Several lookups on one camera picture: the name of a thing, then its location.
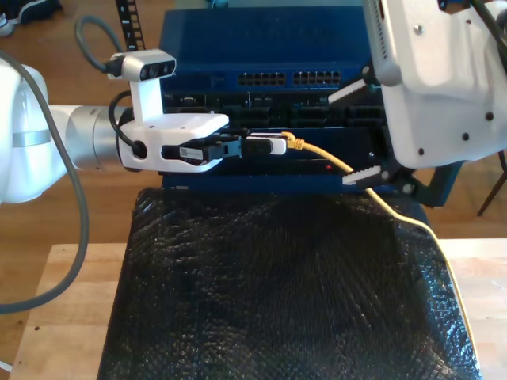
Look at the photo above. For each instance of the black rack shelf tray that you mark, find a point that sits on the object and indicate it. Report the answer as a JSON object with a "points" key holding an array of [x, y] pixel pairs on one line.
{"points": [[277, 168]]}

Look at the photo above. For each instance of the black rack server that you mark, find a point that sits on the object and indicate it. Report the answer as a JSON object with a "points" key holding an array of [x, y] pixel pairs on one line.
{"points": [[309, 115]]}

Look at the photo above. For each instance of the blue flat panel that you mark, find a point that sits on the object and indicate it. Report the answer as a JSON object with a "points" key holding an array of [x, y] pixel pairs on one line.
{"points": [[237, 184]]}

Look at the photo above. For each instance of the dark metal chair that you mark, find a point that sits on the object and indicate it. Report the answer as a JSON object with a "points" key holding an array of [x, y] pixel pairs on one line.
{"points": [[490, 196]]}

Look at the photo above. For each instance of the small teal object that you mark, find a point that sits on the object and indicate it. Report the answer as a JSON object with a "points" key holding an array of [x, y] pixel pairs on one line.
{"points": [[219, 3]]}

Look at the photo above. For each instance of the black bubble wrap mat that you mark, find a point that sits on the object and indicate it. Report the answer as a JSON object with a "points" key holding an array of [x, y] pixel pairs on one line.
{"points": [[257, 297]]}

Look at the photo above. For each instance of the dark sneaker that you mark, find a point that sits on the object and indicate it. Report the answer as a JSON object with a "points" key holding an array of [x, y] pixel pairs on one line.
{"points": [[39, 11]]}

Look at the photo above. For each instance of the white sneaker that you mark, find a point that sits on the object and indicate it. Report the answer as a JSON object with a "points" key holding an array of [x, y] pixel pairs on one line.
{"points": [[4, 25]]}

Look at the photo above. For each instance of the small white strip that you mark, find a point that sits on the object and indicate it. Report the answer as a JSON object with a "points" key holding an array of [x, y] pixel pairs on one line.
{"points": [[4, 365]]}

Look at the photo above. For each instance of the blue network switch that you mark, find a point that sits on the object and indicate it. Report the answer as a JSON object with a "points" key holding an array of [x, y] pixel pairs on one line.
{"points": [[257, 43]]}

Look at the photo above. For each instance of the black perforated rack post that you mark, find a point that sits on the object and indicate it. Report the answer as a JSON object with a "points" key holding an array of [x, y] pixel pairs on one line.
{"points": [[130, 23]]}

